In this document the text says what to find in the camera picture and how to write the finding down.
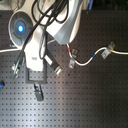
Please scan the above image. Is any metal cable clip right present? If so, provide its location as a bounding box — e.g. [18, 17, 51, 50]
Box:
[101, 41, 115, 59]

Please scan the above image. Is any metal cable clip lower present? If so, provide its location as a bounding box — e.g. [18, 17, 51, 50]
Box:
[69, 59, 75, 69]

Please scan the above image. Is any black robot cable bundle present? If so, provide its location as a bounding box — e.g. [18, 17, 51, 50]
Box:
[12, 0, 73, 78]

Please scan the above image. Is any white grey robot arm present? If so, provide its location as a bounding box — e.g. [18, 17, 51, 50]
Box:
[8, 0, 82, 77]

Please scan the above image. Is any metal cable clip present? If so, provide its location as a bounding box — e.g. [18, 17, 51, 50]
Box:
[72, 49, 79, 55]
[101, 41, 115, 59]
[69, 59, 75, 69]

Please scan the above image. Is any white cable with coloured bands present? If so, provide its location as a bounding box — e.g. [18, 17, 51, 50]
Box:
[66, 43, 128, 67]

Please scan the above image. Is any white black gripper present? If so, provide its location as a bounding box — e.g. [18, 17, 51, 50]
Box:
[25, 27, 46, 100]

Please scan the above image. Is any metal cable clip middle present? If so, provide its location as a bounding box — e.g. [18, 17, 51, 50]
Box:
[72, 49, 79, 55]

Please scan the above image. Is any white cable at left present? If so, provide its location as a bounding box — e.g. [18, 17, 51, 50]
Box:
[0, 47, 19, 54]

